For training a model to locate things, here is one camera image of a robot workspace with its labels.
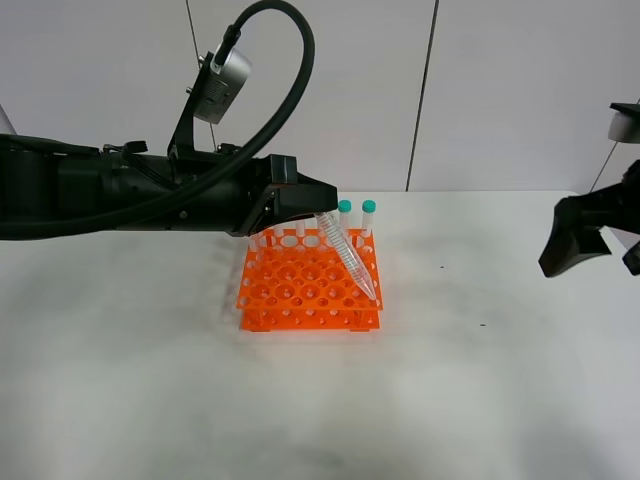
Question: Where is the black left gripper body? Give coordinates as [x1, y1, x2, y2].
[229, 154, 338, 237]

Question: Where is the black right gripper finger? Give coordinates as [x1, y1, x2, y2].
[622, 242, 640, 275]
[538, 219, 611, 278]

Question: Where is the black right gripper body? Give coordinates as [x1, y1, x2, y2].
[554, 184, 639, 233]

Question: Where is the teal capped test tube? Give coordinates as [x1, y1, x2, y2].
[314, 212, 377, 301]

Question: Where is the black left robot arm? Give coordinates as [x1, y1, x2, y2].
[1, 134, 338, 237]

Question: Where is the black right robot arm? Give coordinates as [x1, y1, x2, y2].
[538, 162, 639, 278]

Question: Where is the second row tube left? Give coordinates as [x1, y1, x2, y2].
[249, 233, 265, 265]

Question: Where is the back row tube far right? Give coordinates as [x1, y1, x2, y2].
[361, 199, 376, 238]

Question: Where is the orange plastic test tube rack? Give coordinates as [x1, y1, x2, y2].
[236, 227, 383, 332]

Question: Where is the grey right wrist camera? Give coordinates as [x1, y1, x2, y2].
[608, 103, 640, 144]

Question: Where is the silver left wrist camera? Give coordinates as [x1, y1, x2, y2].
[188, 48, 252, 125]

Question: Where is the black left camera cable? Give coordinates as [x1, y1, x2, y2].
[99, 0, 317, 236]

